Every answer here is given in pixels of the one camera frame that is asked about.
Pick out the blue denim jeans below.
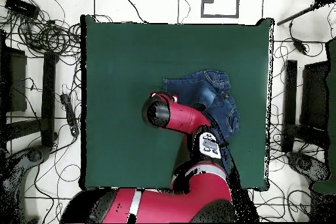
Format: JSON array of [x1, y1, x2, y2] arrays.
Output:
[[161, 69, 240, 173]]

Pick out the dark flat panel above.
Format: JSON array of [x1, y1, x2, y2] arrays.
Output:
[[0, 46, 28, 113], [299, 60, 331, 131]]

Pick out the dark green table cloth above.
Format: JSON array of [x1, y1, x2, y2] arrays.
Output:
[[79, 14, 275, 192]]

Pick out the black power strip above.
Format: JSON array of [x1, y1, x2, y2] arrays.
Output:
[[59, 93, 80, 137]]

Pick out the black stand bar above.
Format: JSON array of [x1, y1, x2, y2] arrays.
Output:
[[281, 59, 298, 153], [41, 51, 58, 148]]

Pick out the grey stand base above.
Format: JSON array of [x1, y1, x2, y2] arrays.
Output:
[[0, 145, 52, 223], [285, 151, 331, 183]]

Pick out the small black power adapter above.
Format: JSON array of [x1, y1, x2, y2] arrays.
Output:
[[291, 37, 308, 55]]

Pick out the black stand with rod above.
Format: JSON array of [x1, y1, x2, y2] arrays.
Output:
[[276, 0, 336, 26]]

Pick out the black adapter box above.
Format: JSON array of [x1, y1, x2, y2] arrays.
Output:
[[4, 0, 41, 20]]

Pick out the grey floor hatch frame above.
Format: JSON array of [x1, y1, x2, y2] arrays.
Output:
[[201, 0, 240, 19]]

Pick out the coil of black cables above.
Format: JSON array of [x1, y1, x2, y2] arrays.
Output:
[[18, 20, 81, 57]]

